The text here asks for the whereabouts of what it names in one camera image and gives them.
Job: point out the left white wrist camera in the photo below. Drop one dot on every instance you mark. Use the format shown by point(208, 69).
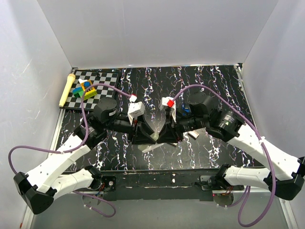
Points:
point(135, 109)

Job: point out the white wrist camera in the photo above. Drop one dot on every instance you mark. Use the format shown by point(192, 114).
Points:
point(168, 102)
point(135, 109)

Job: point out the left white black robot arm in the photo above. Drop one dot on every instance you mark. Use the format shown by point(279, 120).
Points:
point(42, 185)

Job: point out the aluminium frame rail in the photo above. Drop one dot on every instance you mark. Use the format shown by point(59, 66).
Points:
point(64, 213)

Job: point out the staple box right one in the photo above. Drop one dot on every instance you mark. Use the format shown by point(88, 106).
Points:
point(193, 134)

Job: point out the black white checkerboard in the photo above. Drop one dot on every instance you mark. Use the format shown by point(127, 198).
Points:
point(84, 78)

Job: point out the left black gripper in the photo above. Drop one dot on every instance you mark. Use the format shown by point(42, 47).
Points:
point(142, 133)

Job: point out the colourful toy block assembly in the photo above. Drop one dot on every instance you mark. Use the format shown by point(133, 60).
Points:
point(78, 92)

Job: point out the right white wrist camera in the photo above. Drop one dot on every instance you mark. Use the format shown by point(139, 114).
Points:
point(168, 102)

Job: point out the white cream stapler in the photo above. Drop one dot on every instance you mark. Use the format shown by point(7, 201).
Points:
point(147, 148)

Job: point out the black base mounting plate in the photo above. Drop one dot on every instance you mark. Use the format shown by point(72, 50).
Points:
point(159, 184)

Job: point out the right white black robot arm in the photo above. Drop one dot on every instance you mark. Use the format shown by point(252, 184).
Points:
point(281, 170)

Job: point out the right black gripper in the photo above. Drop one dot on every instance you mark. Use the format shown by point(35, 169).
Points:
point(170, 132)

